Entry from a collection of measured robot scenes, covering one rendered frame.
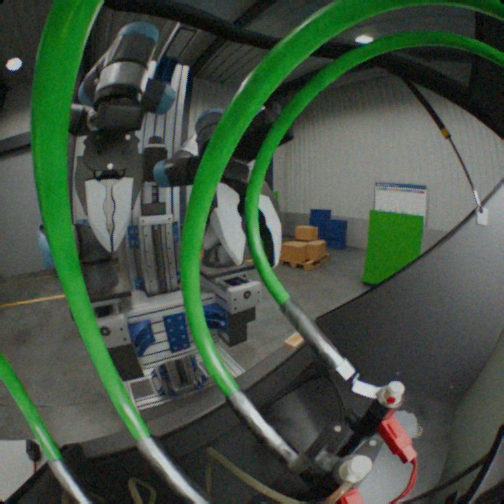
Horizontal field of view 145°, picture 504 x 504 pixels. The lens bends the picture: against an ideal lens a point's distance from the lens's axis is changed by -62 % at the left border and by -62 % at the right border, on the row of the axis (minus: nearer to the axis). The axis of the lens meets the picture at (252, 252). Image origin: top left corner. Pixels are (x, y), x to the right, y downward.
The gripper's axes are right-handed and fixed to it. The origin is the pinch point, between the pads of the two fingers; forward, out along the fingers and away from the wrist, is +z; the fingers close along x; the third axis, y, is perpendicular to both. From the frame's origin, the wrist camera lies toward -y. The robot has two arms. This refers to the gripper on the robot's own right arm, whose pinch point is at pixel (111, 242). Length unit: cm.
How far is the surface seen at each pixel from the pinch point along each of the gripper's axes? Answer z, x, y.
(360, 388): 11.6, -12.0, -25.9
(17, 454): 26.2, 32.7, -6.7
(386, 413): 12.2, -10.8, -29.4
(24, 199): -83, 237, 625
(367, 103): -390, -684, 106
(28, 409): 7.0, 11.5, -15.7
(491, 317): 14, -43, -52
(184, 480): 12.0, 3.4, -21.5
